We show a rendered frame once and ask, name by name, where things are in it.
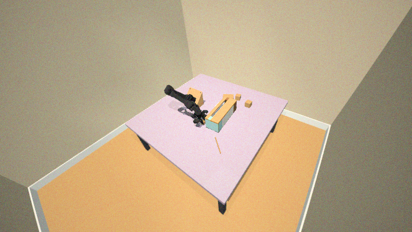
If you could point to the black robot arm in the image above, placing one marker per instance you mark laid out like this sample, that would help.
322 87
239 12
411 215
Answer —
188 100

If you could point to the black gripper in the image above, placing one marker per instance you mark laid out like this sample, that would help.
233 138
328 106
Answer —
203 115

